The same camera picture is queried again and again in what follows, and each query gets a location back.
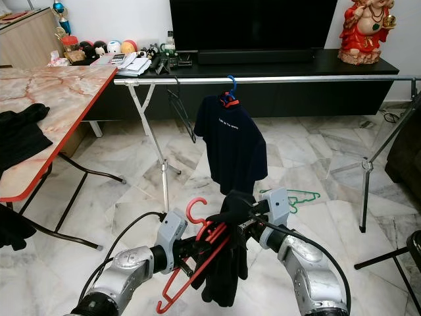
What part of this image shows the red lid glass jar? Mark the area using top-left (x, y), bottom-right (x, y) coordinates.
top-left (61, 36), bottom-right (81, 63)

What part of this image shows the black flat television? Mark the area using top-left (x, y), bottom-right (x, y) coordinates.
top-left (170, 0), bottom-right (338, 53)

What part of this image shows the silver metal clothes rack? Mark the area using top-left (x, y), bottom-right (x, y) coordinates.
top-left (113, 74), bottom-right (421, 233)

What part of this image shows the red laughing buddha statue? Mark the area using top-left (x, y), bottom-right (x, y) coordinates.
top-left (337, 0), bottom-right (397, 65)

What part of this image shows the black clothes hanger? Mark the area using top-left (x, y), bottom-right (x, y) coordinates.
top-left (166, 78), bottom-right (198, 144)

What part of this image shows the white paper stack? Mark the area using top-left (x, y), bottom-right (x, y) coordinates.
top-left (105, 53), bottom-right (152, 77)

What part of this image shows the black television console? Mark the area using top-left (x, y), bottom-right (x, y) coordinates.
top-left (86, 51), bottom-right (401, 120)

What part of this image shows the marble top folding table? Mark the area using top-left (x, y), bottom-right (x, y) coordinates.
top-left (0, 65), bottom-right (122, 250)

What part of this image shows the green plastic clothes hanger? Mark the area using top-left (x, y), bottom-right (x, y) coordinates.
top-left (259, 189), bottom-right (321, 215)

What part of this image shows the black soundbar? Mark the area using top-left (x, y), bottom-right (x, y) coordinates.
top-left (196, 48), bottom-right (316, 65)

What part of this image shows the black mouse toy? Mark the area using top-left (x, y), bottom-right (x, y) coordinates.
top-left (92, 41), bottom-right (107, 59)

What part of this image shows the navy shirt red collar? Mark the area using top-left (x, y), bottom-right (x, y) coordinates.
top-left (194, 93), bottom-right (268, 197)

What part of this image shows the blue and gold trophy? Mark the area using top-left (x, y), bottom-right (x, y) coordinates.
top-left (53, 0), bottom-right (72, 37)

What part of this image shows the red plastic clothes hanger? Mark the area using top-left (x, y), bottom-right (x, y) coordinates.
top-left (156, 196), bottom-right (231, 315)

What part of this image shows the orange round toy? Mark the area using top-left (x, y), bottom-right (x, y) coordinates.
top-left (120, 40), bottom-right (137, 56)

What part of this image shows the black metal stand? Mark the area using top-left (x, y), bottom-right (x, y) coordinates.
top-left (354, 229), bottom-right (421, 316)

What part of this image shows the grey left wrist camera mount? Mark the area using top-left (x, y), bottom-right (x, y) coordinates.
top-left (155, 211), bottom-right (188, 259)

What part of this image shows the black shirt with fonemax print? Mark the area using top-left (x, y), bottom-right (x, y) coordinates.
top-left (197, 190), bottom-right (267, 309)

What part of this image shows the light wooden sideboard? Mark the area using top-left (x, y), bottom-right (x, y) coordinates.
top-left (0, 8), bottom-right (62, 68)

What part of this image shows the blue clothes hanger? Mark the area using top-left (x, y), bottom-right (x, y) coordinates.
top-left (224, 74), bottom-right (237, 105)

